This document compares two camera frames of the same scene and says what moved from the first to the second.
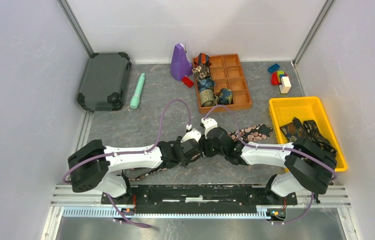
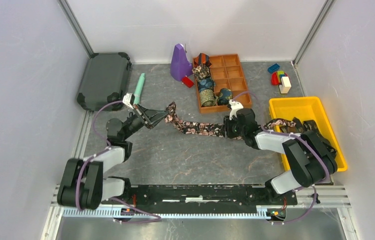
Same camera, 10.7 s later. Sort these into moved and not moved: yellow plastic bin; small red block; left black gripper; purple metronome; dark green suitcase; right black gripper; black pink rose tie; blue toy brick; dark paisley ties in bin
Moved: left black gripper; black pink rose tie; right black gripper
Not moved: yellow plastic bin; dark paisley ties in bin; blue toy brick; purple metronome; small red block; dark green suitcase
